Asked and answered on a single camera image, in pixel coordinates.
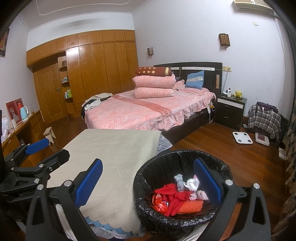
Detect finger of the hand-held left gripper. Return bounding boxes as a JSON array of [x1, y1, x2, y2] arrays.
[[10, 149, 70, 184], [3, 138, 51, 163]]

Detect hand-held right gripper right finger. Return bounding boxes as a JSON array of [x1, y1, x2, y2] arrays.
[[192, 158, 271, 241]]

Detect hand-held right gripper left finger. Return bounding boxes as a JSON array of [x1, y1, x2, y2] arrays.
[[25, 159, 103, 241]]

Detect pale pink sock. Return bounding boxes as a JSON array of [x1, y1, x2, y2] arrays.
[[189, 190, 209, 202]]

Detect white sock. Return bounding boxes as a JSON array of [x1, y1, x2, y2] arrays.
[[186, 178, 200, 191]]

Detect grey sock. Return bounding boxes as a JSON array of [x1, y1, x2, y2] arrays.
[[174, 174, 188, 192]]

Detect orange foam net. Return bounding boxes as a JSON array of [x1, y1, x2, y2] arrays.
[[177, 200, 204, 215]]

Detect red cloth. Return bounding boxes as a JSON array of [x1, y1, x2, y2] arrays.
[[154, 183, 194, 217]]

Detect red shiny plastic bag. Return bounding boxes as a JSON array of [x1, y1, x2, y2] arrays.
[[151, 193, 169, 213]]

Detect round bin with black bag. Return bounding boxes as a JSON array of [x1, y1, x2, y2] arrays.
[[133, 149, 234, 230]]

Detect small wooden stool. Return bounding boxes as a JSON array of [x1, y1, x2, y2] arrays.
[[43, 127, 56, 145]]

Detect wooden sideboard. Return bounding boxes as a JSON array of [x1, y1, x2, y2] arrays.
[[1, 110, 46, 163]]

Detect beige tablecloth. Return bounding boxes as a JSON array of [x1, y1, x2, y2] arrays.
[[47, 128, 162, 236]]

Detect white plastic bag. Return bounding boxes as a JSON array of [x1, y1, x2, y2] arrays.
[[1, 117, 10, 143]]

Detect white bathroom scale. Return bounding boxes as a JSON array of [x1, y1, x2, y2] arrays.
[[232, 131, 249, 145]]

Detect pile of clothes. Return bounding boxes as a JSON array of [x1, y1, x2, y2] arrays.
[[81, 93, 113, 118]]

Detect small scale dark top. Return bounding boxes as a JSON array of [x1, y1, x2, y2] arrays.
[[255, 133, 270, 146]]

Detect dark nightstand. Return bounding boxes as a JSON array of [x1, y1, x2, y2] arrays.
[[214, 94, 247, 130]]

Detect plaid cloth bag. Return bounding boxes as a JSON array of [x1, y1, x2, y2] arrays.
[[248, 101, 282, 140]]

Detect bed with pink bedspread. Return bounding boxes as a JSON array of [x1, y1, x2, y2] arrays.
[[81, 89, 217, 140]]

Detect dark patterned curtain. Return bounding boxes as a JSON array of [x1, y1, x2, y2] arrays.
[[269, 0, 296, 241]]

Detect wooden wardrobe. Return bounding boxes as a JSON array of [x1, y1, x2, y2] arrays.
[[26, 30, 139, 127]]

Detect blue cushion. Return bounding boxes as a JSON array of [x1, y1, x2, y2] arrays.
[[185, 70, 205, 90]]

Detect dark headboard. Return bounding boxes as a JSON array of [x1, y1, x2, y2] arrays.
[[154, 62, 223, 94]]

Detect pink pillow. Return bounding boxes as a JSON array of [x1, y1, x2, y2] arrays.
[[132, 74, 176, 90], [134, 86, 175, 99]]

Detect brown dotted bolster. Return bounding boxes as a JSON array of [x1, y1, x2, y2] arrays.
[[135, 66, 172, 77]]

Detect red photo frame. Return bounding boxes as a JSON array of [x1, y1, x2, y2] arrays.
[[6, 101, 16, 123], [14, 98, 24, 121]]

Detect framed wall picture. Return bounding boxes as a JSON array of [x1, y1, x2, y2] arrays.
[[0, 28, 11, 57]]

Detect wall air conditioner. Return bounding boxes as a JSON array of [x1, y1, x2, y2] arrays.
[[232, 0, 275, 15]]

